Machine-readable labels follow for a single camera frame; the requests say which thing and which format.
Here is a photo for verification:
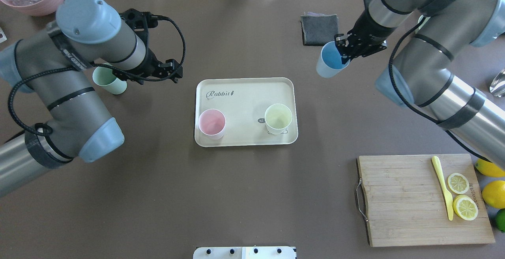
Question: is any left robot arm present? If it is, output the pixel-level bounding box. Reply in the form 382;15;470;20
1;0;183;196

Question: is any cream plastic cup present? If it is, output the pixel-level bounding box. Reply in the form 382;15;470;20
264;103;293;135

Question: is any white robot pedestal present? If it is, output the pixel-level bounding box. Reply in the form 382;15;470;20
193;246;297;259

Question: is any metal scoop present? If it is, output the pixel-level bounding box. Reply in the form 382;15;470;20
489;68;505;98

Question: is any green bowl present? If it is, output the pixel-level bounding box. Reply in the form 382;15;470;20
414;15;429;34

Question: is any lemon slice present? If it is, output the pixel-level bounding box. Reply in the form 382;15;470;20
453;195;479;221
447;173;469;195

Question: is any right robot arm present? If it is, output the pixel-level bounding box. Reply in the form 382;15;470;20
333;0;505;167

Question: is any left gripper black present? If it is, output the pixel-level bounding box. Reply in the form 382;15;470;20
118;9;184;84

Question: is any cream rabbit tray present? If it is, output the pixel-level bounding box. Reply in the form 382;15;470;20
194;77;298;147

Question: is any blue plastic cup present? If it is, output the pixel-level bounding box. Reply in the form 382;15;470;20
316;41;350;79

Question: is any whole lemon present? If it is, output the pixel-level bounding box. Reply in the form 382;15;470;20
474;159;505;178
482;180;505;209

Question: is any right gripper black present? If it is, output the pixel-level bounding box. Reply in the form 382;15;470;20
334;0;388;64

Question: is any pink plastic cup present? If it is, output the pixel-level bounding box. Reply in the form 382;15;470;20
197;109;226;140

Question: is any wooden cutting board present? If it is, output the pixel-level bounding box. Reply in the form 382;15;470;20
357;154;495;248

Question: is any green lime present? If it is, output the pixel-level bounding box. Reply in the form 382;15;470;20
494;209;505;233

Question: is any dark grey folded cloth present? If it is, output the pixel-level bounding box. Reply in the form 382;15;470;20
301;12;339;46

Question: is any green plastic cup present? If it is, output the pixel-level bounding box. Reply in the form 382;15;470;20
92;67;127;95

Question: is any yellow plastic knife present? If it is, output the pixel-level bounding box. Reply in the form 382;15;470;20
431;155;454;221

